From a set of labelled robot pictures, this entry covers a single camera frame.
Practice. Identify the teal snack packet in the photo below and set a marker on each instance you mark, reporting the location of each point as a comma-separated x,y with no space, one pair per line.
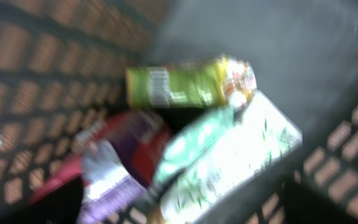
192,141

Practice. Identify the red purple tissue pack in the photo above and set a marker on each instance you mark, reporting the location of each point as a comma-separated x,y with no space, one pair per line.
120,155

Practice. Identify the green juice carton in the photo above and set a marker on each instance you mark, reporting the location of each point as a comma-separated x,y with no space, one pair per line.
212,82

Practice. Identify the white cosmetic tube gold cap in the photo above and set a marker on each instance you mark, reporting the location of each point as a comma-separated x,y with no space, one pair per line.
261,136

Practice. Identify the grey plastic lattice basket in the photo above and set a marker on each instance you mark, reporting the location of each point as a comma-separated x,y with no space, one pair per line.
61,61

